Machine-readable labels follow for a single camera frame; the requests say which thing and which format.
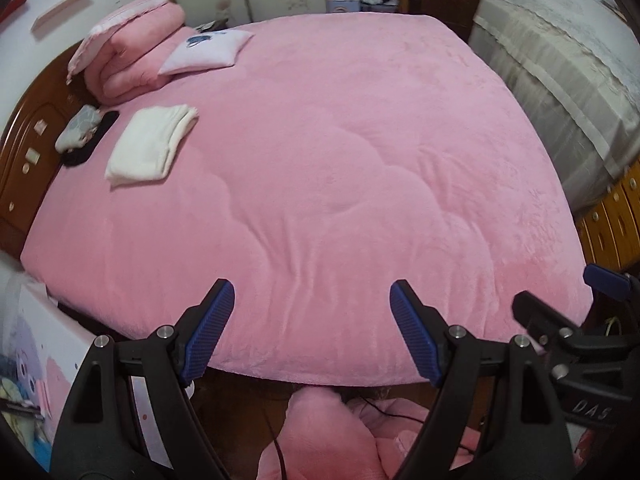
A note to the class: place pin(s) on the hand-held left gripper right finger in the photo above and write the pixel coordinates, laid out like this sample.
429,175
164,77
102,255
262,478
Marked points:
415,335

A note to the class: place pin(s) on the brown wooden headboard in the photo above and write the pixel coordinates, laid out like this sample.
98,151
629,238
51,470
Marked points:
20,160

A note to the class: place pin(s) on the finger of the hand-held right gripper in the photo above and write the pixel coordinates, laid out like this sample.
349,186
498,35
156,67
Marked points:
605,277
540,312

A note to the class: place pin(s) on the wooden drawer cabinet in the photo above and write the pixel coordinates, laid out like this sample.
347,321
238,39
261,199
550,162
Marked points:
610,225

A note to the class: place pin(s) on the white pink printed box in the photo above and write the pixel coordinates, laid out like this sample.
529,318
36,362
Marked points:
30,340

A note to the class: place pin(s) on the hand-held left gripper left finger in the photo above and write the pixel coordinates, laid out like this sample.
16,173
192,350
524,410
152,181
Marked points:
207,335

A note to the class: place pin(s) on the pink wall board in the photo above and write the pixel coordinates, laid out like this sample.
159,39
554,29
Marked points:
62,7

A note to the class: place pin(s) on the white printed cushion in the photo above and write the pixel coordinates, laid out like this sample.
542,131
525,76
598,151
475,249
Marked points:
210,52

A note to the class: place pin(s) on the black cloth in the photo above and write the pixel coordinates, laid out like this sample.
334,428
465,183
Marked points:
80,160

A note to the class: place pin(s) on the grey patterned cloth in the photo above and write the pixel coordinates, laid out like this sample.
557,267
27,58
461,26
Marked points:
77,130

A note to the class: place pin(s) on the pink fleece bed blanket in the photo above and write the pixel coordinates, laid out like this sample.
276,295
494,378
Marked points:
325,185

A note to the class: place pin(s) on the white fluffy braid-trimmed cardigan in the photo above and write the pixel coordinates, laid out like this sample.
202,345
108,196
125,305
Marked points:
145,145

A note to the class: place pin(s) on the red wall board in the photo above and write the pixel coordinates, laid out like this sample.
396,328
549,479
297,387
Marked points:
15,5

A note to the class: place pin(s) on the beige lace-covered furniture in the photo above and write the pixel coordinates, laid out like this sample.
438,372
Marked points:
550,60

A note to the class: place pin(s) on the folded pink quilt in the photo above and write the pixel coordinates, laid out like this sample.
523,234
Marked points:
135,60

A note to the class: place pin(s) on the person's pink fleece pants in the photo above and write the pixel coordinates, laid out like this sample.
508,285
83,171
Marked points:
320,435

